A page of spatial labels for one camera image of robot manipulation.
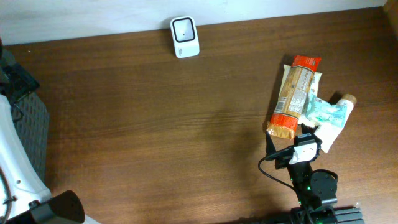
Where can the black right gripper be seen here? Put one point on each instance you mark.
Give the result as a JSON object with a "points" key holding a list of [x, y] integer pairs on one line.
{"points": [[285, 158]]}

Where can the pale green packet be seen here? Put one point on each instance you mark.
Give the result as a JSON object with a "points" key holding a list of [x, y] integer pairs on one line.
{"points": [[321, 112]]}

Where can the white beige tube packet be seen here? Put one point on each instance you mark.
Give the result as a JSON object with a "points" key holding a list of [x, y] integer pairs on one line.
{"points": [[329, 132]]}

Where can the orange long pasta packet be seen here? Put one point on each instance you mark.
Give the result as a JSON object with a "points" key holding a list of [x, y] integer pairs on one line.
{"points": [[289, 107]]}

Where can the yellow snack chip bag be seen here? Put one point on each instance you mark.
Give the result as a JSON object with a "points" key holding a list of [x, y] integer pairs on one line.
{"points": [[313, 90]]}

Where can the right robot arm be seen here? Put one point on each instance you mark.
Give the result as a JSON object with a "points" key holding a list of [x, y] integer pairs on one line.
{"points": [[315, 189]]}

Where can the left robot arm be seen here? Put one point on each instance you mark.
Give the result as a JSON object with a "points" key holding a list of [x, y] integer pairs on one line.
{"points": [[24, 197]]}

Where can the white barcode scanner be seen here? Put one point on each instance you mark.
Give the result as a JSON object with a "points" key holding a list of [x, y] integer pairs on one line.
{"points": [[185, 37]]}

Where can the grey plastic mesh basket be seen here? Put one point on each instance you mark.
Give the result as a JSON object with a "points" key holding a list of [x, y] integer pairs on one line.
{"points": [[29, 113]]}

